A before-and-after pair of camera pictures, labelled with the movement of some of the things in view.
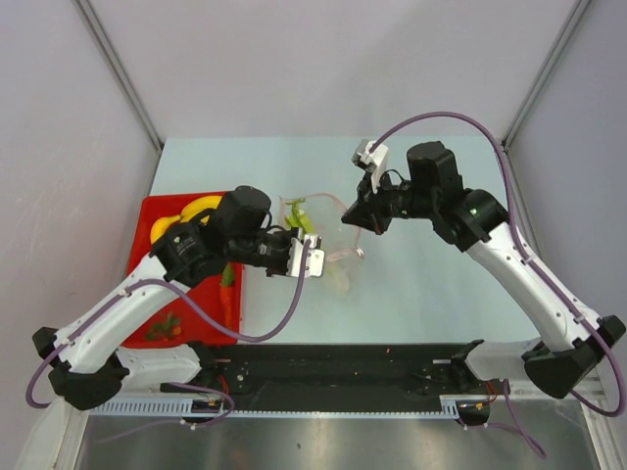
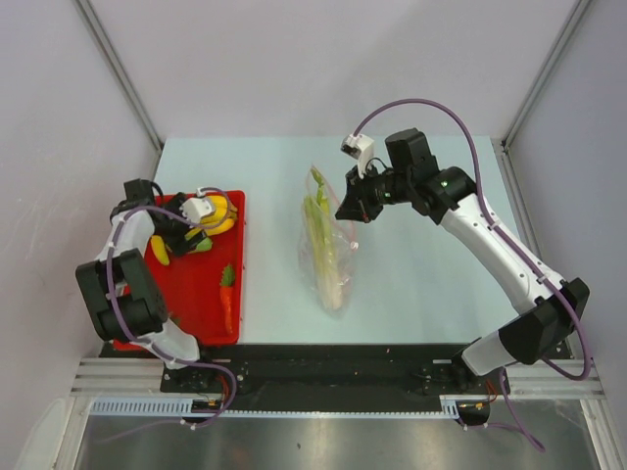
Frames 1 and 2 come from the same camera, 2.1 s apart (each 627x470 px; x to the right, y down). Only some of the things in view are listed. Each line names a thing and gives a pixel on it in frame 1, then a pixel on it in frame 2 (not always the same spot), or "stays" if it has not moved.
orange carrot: [227, 293] stays
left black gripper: [288, 236] → [180, 247]
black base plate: [339, 377] stays
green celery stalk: [299, 218] → [323, 244]
